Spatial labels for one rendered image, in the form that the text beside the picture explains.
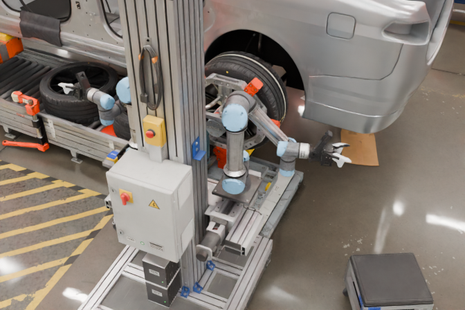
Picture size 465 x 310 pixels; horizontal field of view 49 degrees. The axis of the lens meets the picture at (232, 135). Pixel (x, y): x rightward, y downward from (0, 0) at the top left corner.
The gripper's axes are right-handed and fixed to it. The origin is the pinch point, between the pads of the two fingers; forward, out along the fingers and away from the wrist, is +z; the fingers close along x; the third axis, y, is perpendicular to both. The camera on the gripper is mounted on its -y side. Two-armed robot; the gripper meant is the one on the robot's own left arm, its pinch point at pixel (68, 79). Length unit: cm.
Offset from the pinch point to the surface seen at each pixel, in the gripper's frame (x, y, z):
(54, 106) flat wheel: 51, 74, 94
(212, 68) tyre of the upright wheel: 75, 0, -46
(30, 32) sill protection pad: 69, 30, 145
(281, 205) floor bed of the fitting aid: 106, 102, -96
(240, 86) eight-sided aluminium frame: 72, 2, -71
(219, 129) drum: 60, 30, -67
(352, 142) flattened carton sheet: 216, 94, -100
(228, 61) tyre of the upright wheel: 83, -5, -53
